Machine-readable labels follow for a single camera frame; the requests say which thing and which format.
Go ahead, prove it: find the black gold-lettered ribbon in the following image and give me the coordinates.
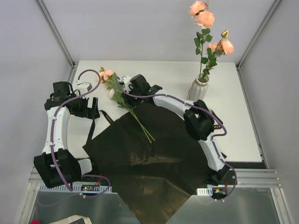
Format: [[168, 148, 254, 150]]
[[85, 110, 222, 150]]

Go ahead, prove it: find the pink rose stem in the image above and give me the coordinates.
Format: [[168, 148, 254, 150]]
[[189, 0, 215, 81], [199, 30, 235, 83], [108, 87, 155, 143], [99, 67, 155, 143]]

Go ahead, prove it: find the black wrapping paper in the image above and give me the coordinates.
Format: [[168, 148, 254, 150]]
[[84, 103, 208, 224]]

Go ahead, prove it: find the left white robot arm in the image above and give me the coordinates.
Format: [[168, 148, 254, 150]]
[[34, 81, 100, 188]]

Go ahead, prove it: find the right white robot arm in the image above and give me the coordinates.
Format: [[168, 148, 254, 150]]
[[116, 74, 230, 186]]

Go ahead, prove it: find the white ribbed ceramic vase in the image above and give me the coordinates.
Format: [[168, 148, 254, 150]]
[[187, 73, 209, 101]]

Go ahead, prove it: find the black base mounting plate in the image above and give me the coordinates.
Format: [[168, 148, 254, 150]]
[[81, 161, 266, 190]]

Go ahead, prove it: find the red cloth item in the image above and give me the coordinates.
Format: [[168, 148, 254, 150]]
[[29, 219, 41, 224]]

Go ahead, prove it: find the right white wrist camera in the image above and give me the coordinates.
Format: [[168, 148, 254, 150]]
[[118, 76, 133, 92]]

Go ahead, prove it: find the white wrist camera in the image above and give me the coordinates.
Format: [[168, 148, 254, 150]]
[[74, 82, 92, 96], [118, 76, 133, 92]]

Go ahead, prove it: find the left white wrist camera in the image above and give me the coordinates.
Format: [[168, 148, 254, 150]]
[[74, 82, 92, 96]]

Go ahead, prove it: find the left aluminium frame post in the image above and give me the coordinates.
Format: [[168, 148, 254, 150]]
[[35, 0, 79, 70]]

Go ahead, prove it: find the aluminium frame post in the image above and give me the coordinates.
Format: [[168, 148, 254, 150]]
[[236, 0, 283, 71], [35, 0, 79, 70]]

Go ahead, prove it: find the left white cable duct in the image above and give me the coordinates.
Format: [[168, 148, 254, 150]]
[[39, 184, 112, 194]]

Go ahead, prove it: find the white cable duct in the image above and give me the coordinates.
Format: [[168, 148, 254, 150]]
[[196, 186, 228, 196], [39, 184, 112, 194]]

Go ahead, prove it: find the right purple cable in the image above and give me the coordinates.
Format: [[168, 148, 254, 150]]
[[114, 78, 238, 206]]

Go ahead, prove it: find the right white cable duct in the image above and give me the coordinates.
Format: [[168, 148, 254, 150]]
[[196, 186, 228, 196]]

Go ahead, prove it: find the aluminium rail extrusion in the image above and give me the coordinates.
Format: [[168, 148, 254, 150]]
[[236, 169, 282, 188]]

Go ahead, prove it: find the right aluminium frame post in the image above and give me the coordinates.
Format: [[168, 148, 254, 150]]
[[236, 0, 283, 71]]

